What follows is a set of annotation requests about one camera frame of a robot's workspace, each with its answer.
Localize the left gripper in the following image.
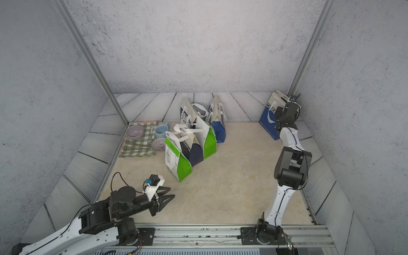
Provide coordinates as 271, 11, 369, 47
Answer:
117, 187, 176, 222

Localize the blue beige takeout bag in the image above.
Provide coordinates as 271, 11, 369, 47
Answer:
259, 90, 289, 140

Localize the green white bag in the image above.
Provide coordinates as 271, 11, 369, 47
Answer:
174, 122, 217, 159
165, 131, 192, 182

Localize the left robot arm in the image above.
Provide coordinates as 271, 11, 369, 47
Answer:
11, 186, 175, 255

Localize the navy beige bag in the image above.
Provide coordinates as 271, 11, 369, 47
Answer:
176, 133, 204, 166

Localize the back right blue bag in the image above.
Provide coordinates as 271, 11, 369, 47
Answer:
206, 95, 226, 143

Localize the back left blue bag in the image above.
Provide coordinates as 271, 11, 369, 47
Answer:
180, 97, 209, 129

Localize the pink patterned bowl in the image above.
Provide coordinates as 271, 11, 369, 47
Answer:
152, 138, 166, 152

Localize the green checkered cloth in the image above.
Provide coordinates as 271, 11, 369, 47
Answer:
119, 121, 158, 157

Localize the blue mug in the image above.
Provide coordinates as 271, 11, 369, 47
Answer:
155, 123, 170, 138

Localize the purple bowl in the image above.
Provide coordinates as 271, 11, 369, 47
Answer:
125, 125, 144, 140

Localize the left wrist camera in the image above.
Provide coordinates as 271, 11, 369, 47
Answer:
142, 174, 165, 201

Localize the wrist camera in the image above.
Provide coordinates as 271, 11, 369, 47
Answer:
289, 94, 301, 103
142, 174, 165, 201

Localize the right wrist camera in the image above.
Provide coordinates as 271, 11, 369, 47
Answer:
289, 94, 301, 103

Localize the right aluminium frame post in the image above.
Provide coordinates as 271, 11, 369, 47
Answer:
287, 0, 335, 96

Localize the aluminium frame post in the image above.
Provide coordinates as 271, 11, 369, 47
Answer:
287, 0, 335, 96
52, 0, 130, 126

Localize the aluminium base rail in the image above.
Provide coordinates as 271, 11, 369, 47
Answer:
63, 224, 339, 255

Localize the left aluminium frame post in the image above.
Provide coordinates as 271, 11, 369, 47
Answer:
52, 0, 130, 126

